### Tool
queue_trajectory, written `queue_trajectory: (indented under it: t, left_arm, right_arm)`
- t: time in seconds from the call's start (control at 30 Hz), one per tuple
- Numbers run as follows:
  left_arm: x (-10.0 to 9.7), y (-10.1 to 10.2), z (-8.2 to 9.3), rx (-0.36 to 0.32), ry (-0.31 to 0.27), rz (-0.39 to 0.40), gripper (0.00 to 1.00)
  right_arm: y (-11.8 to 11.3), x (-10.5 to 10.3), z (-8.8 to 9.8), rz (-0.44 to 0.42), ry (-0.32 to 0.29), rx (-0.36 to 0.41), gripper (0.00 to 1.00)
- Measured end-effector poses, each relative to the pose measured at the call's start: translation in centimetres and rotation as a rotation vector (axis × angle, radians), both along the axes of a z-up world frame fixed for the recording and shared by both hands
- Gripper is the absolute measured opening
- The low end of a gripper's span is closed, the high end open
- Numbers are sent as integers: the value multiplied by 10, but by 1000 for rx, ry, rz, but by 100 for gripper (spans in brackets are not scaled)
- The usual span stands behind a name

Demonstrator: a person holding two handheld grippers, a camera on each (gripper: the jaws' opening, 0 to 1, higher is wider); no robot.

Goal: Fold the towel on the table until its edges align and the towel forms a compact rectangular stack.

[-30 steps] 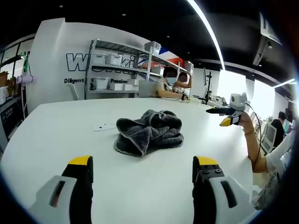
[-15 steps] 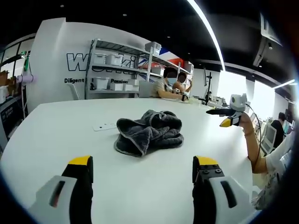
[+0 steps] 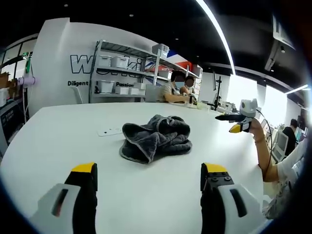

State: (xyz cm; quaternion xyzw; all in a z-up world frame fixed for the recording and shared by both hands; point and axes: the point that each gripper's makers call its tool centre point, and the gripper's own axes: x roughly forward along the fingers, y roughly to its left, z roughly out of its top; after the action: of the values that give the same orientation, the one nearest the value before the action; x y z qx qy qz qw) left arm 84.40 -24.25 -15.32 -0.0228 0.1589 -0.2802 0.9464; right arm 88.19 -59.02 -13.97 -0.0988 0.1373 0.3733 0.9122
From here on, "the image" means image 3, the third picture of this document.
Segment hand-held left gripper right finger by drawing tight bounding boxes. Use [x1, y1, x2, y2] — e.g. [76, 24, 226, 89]
[200, 162, 267, 234]

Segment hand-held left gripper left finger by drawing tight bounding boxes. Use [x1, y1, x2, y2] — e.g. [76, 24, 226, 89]
[28, 162, 98, 234]

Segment dark grey towel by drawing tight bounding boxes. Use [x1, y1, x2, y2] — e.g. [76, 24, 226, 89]
[118, 114, 193, 165]

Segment person's right hand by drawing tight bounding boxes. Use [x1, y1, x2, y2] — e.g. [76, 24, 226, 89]
[248, 118, 266, 144]

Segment white desktop computer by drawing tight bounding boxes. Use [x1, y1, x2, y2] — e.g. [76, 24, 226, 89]
[274, 133, 289, 159]

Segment white table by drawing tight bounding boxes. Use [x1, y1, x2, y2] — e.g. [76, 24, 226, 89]
[0, 101, 270, 234]

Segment white power strip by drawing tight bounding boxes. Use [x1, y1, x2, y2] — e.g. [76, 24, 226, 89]
[97, 127, 122, 137]

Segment ceiling air conditioner unit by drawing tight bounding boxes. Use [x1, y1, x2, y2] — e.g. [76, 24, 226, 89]
[264, 13, 297, 72]

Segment grey metal shelving unit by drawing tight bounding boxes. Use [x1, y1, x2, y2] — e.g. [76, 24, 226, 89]
[88, 39, 203, 104]

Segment group of white storage boxes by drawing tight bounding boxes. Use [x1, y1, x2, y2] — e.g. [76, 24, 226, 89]
[96, 43, 171, 96]

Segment purple roll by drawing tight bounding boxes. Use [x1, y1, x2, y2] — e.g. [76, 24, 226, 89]
[16, 76, 40, 86]

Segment cardboard boxes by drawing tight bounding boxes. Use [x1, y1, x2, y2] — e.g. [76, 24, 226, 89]
[0, 71, 18, 98]

